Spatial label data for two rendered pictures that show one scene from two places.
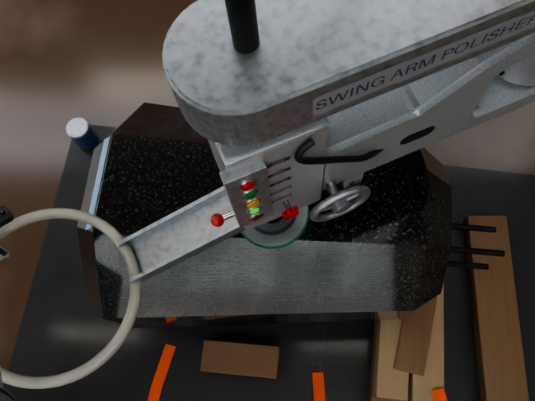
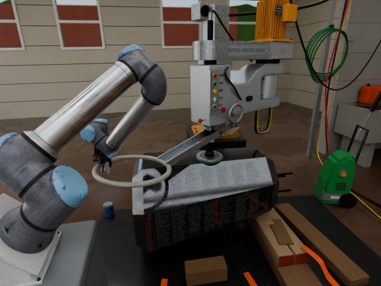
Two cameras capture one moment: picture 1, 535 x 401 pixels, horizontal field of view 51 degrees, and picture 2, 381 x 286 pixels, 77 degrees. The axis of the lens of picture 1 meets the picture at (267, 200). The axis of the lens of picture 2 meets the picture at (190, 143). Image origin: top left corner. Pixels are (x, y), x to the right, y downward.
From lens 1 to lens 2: 1.59 m
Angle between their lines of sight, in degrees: 54
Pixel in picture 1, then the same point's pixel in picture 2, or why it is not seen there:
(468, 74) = (255, 73)
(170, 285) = (175, 189)
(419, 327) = (280, 228)
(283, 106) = (223, 43)
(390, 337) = (270, 235)
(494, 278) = (297, 219)
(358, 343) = (258, 256)
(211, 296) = (193, 192)
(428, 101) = (249, 81)
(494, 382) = (325, 250)
